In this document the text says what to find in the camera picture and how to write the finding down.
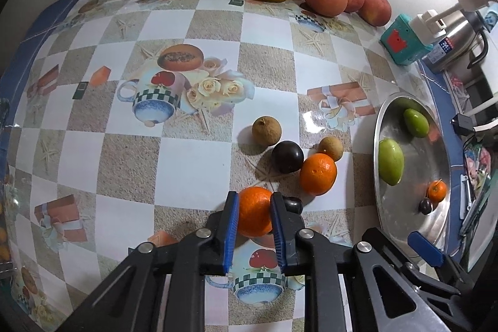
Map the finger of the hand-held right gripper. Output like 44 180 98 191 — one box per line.
362 227 462 296
408 232 473 288

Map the green mango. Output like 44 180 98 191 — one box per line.
378 138 405 187

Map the teal plastic box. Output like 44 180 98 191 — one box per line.
380 15 432 66

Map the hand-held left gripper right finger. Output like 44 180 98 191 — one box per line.
271 192 440 332

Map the white lattice rack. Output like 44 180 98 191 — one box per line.
472 95 498 115

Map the round stainless steel plate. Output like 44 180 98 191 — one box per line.
373 91 454 253

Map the pink floral packet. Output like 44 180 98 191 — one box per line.
463 143 496 185

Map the checkered printed tablecloth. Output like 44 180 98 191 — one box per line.
0 0 452 332

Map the pink plastic bag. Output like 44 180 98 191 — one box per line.
447 71 473 103

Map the orange tangerine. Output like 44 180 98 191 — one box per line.
299 153 338 196
238 186 274 238
427 180 447 203

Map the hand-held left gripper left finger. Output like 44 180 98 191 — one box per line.
58 192 240 332

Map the brown longan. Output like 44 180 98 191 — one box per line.
319 135 344 162
251 116 282 146

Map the black charger adapter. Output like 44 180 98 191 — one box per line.
451 113 473 136

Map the stainless steel thermos jug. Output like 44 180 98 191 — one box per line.
422 3 498 74

